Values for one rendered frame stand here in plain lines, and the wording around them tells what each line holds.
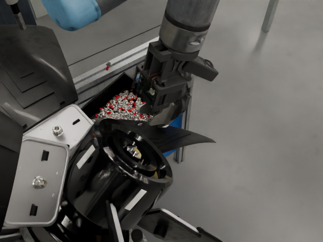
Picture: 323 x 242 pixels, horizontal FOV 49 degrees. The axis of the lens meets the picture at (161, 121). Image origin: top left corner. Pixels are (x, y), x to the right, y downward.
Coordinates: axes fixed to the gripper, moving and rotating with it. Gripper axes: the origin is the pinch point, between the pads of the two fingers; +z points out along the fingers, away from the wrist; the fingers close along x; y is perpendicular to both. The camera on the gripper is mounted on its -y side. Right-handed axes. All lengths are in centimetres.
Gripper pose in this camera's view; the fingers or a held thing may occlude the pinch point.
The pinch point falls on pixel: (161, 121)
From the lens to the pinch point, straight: 73.4
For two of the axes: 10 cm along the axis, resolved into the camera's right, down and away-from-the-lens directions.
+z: -2.4, 6.9, 6.9
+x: 5.9, 6.6, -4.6
